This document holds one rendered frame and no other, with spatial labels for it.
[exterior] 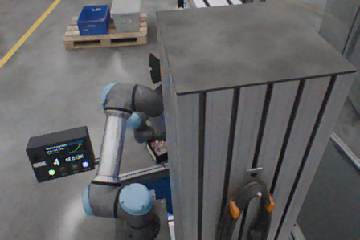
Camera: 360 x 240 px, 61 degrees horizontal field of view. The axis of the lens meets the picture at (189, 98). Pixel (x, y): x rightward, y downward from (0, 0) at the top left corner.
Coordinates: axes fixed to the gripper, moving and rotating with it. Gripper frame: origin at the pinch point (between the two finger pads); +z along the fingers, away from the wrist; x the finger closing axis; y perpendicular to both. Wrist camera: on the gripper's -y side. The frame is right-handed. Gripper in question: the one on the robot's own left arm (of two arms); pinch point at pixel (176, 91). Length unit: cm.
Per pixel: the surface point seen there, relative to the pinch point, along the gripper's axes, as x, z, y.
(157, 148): 32.3, -19.2, 5.0
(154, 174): 35.2, -33.9, -5.4
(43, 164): 0, -76, 17
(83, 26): 58, 129, 280
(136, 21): 60, 180, 224
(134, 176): 32, -42, 1
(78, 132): -7, -57, 13
